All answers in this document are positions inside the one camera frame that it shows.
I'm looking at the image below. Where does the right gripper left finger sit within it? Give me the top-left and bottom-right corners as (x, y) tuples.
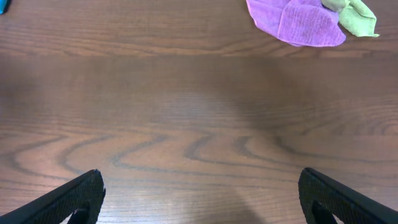
(1, 169), (106, 224)

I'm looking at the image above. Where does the blue microfiber cloth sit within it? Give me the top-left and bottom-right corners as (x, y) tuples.
(0, 0), (11, 15)

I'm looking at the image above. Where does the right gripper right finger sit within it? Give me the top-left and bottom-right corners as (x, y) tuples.
(298, 167), (397, 224)

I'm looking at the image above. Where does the green microfiber cloth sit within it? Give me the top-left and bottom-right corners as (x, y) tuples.
(321, 0), (379, 37)

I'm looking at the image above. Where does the purple microfiber cloth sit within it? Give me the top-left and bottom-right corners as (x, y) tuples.
(246, 0), (346, 47)

